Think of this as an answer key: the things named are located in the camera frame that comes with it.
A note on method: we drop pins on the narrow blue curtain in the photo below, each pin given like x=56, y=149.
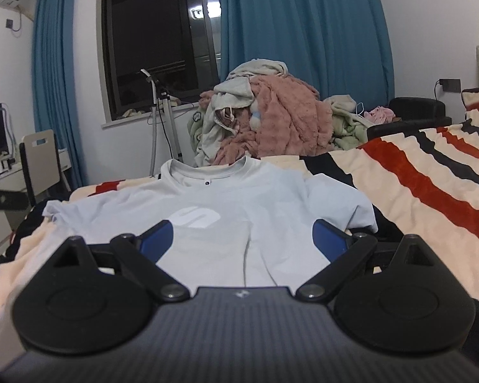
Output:
x=52, y=87

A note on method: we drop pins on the garment steamer stand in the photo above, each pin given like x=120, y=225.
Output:
x=165, y=107

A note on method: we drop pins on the pink fluffy blanket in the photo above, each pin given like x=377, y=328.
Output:
x=287, y=119

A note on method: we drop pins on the white chair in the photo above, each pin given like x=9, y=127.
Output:
x=40, y=155

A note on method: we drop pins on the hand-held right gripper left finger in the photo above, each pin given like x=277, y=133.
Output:
x=159, y=240

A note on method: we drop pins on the grey white garment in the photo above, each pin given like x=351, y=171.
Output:
x=239, y=87

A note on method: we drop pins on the black wall socket charger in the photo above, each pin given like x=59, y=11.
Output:
x=450, y=85

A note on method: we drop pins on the wide blue curtain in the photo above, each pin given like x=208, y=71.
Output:
x=303, y=28

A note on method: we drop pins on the red black cream striped blanket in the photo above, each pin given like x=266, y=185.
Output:
x=423, y=175

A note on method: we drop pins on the black armchair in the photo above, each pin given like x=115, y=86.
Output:
x=419, y=107

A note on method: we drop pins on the row of cosmetic bottles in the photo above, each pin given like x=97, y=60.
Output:
x=0, y=165

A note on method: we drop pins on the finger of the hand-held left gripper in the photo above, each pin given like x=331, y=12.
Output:
x=4, y=200

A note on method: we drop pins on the dark window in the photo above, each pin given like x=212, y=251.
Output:
x=151, y=40

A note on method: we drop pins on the light blue t-shirt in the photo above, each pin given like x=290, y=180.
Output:
x=239, y=215

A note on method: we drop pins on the pink cloth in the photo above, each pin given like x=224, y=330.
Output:
x=379, y=115

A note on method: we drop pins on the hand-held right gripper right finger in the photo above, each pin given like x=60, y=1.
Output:
x=325, y=236

